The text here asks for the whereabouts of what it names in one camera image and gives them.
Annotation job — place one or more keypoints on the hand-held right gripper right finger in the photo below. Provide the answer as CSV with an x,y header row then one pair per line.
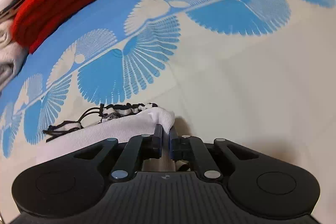
x,y
172,142

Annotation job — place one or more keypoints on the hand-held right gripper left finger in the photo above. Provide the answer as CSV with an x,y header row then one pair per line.
x,y
158,140

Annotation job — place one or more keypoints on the white fleece folded blanket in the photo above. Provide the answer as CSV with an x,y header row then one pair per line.
x,y
10,61

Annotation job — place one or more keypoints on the striped white hooded top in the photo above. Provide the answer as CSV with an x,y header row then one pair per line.
x,y
118,129

